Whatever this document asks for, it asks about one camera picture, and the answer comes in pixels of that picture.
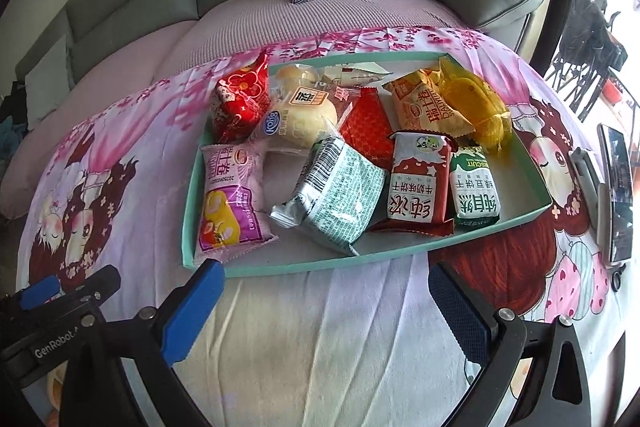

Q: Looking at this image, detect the yellow cake clear packet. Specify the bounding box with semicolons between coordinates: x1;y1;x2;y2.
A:
436;55;512;152

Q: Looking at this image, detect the green biscuit packet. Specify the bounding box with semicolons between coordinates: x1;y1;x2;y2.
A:
449;146;501;229

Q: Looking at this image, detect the red snack bag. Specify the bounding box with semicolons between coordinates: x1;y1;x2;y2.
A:
210;52;270;144

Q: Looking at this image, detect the red foil snack packet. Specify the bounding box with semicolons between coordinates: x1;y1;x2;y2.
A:
341;88;394;171

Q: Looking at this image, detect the teal foil candy packet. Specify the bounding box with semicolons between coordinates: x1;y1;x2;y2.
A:
269;136;386;257

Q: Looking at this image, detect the light grey cushion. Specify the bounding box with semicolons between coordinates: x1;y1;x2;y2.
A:
25;37;72;131

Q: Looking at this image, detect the grey phone stand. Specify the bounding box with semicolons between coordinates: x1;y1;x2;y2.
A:
570;147;634;293

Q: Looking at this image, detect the black drying rack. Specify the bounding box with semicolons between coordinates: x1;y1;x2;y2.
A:
544;0;628;122

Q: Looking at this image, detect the red white snack box packet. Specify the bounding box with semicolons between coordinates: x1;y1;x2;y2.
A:
369;130;458;237

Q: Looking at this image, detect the yellow pudding cup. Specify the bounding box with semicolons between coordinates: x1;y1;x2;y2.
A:
272;64;320;98

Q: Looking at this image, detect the pink swiss roll packet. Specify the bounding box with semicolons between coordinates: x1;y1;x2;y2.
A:
193;142;278;265

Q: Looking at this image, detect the pink sofa seat cover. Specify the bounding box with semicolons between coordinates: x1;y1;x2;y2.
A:
1;0;462;219

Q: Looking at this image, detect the teal shallow cardboard tray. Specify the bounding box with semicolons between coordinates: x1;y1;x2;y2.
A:
180;50;554;279

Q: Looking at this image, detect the orange swiss roll packet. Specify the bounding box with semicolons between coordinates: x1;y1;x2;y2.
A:
382;69;475;138

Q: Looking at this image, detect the clear steamed cake packet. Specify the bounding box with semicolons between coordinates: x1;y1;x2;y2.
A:
248;86;361;155

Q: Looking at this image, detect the cream peach cake packet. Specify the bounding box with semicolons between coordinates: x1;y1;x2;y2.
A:
321;62;390;87

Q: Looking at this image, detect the teal black clothes pile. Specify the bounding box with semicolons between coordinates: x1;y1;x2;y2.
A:
0;80;28;176

